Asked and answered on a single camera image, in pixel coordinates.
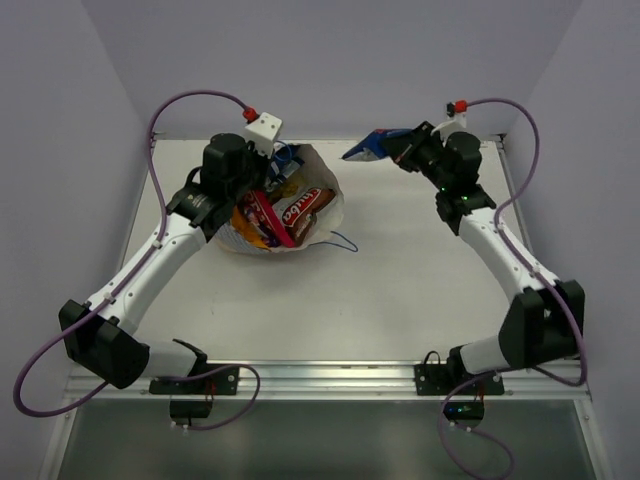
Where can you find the orange snack packet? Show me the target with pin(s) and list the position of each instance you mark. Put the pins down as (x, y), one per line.
(250, 228)

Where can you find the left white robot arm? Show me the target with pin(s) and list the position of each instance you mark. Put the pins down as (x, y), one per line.
(100, 333)

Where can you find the blue white snack bag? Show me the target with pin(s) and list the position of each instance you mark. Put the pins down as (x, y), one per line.
(284, 163)

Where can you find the dark blue chip bag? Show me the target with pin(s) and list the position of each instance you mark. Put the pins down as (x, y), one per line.
(379, 144)

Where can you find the right black base bracket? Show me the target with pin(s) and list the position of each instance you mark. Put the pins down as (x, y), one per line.
(433, 377)

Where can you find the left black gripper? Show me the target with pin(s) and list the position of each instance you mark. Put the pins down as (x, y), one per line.
(257, 167)

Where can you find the blue patterned paper bag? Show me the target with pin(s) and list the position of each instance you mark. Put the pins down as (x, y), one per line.
(314, 173)

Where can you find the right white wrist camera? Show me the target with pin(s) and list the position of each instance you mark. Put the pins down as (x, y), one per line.
(455, 121)

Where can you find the black base bracket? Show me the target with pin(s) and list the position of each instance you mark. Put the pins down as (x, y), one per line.
(193, 401)
(433, 377)

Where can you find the brown cassava chips bag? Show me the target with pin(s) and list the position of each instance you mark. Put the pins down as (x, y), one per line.
(298, 213)

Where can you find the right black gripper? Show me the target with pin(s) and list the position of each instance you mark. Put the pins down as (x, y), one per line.
(420, 136)

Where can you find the pink Real snack packet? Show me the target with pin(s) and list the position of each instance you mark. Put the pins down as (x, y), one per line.
(257, 200)

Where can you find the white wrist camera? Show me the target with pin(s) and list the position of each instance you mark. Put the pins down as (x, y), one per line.
(263, 132)
(455, 121)

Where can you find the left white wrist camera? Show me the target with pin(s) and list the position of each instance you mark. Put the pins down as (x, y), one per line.
(263, 132)

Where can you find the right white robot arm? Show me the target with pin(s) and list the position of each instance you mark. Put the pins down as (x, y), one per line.
(545, 316)

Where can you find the left black base bracket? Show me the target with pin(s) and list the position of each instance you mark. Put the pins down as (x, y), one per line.
(193, 401)

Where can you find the aluminium mounting rail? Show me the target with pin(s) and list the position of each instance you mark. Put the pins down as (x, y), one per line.
(343, 381)

